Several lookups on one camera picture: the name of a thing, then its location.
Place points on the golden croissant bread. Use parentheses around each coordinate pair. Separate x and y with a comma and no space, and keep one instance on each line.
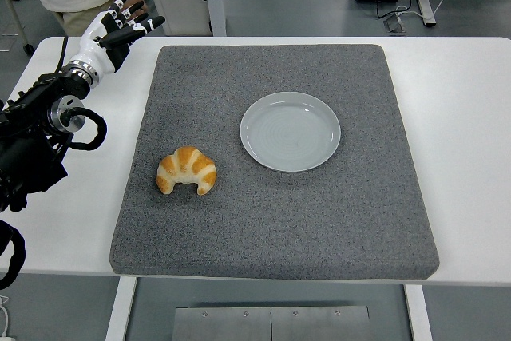
(187,165)

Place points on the grey speckled mat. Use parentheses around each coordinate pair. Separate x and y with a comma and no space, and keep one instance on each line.
(279,221)

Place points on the pale grey round plate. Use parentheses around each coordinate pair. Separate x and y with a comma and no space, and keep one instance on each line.
(290,133)

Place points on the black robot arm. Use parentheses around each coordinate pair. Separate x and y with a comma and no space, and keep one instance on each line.
(28,145)

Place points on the grey floor socket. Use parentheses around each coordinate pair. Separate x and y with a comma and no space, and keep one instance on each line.
(394,23)

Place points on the grey metal plate with screws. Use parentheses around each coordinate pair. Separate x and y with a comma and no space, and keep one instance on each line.
(271,323)

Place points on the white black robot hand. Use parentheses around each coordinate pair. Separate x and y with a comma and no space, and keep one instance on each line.
(92,47)

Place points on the white table leg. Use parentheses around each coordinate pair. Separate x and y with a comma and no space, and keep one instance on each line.
(120,309)
(419,313)

